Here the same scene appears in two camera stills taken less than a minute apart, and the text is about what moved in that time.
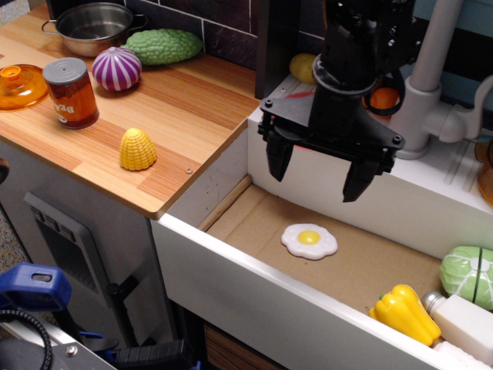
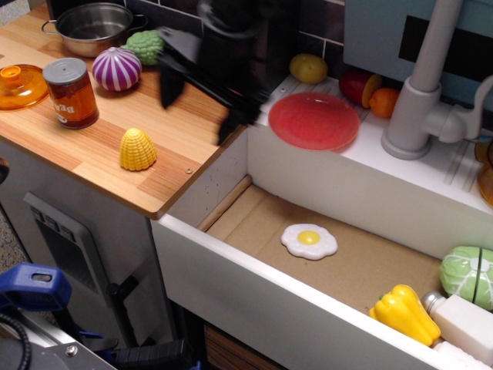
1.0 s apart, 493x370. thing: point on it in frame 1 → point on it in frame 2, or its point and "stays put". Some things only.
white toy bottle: (463, 324) stays put
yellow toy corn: (136, 150) stays put
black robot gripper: (331, 116) → (232, 63)
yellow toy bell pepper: (402, 309) stays put
